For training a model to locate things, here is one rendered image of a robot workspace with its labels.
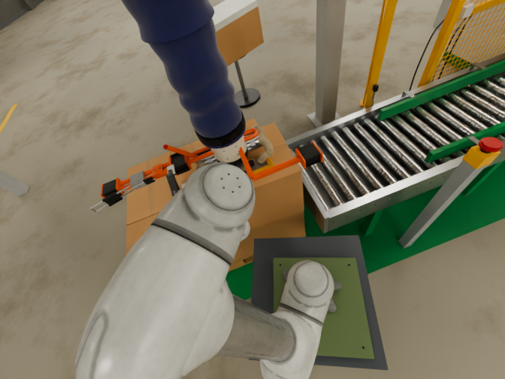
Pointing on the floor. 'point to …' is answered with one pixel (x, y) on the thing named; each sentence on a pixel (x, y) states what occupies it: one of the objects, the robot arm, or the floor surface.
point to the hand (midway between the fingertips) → (177, 177)
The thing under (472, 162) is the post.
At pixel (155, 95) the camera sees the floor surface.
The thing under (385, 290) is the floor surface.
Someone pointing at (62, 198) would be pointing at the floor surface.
